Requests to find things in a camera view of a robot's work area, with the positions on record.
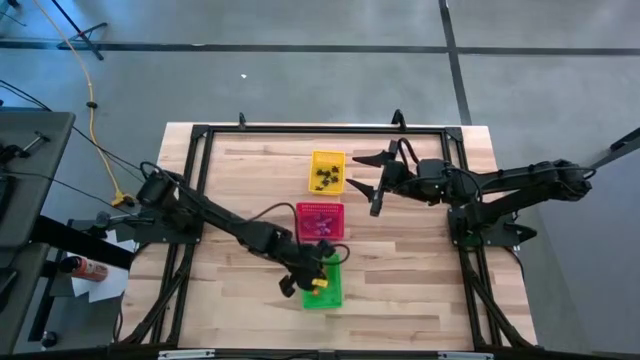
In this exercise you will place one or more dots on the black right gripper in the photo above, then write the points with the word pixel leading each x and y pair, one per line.
pixel 400 175

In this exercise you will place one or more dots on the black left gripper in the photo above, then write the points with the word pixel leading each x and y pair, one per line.
pixel 302 267

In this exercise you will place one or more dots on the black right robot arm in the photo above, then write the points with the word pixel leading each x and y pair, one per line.
pixel 550 172

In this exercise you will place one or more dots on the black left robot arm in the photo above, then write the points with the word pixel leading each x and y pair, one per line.
pixel 225 220

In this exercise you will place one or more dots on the yellow tape strip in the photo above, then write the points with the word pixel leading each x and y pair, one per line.
pixel 320 283

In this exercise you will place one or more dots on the green plastic basket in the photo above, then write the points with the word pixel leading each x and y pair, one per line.
pixel 330 300

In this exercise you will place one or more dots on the yellow plastic basket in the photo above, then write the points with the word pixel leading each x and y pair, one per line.
pixel 327 160

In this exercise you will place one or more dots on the pink plastic basket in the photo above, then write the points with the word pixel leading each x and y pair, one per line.
pixel 305 220

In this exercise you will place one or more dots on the black table clamp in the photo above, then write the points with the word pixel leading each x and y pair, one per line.
pixel 398 119
pixel 242 121

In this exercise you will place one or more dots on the black floor tape line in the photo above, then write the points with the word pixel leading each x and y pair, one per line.
pixel 453 60
pixel 300 48

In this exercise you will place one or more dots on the white paper sheets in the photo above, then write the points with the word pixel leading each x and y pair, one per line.
pixel 107 287

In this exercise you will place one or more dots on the black grey flashlight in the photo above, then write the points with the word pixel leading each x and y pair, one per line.
pixel 102 218

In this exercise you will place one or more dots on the orange spray can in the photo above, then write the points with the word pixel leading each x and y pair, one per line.
pixel 87 270

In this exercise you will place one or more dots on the black desk support bar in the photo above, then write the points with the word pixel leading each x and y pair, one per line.
pixel 75 240

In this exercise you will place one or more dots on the black round knob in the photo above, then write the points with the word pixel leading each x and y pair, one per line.
pixel 49 340

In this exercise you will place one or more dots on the dark grey desk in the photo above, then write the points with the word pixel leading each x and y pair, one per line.
pixel 35 200
pixel 15 300

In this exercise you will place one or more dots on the black clamp tool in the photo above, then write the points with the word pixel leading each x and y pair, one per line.
pixel 10 150

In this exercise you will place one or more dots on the black tripod stand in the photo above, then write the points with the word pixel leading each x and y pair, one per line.
pixel 82 36

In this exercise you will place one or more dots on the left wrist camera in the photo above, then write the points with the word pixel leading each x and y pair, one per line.
pixel 326 248

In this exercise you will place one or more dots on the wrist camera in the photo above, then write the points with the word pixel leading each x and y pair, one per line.
pixel 326 248
pixel 434 166

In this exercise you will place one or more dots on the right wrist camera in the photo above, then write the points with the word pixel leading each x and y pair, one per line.
pixel 434 166

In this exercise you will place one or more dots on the black aluminium rig frame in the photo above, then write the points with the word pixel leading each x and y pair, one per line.
pixel 325 129

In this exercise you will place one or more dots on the silver bracket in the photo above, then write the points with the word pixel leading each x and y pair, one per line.
pixel 187 354
pixel 465 356

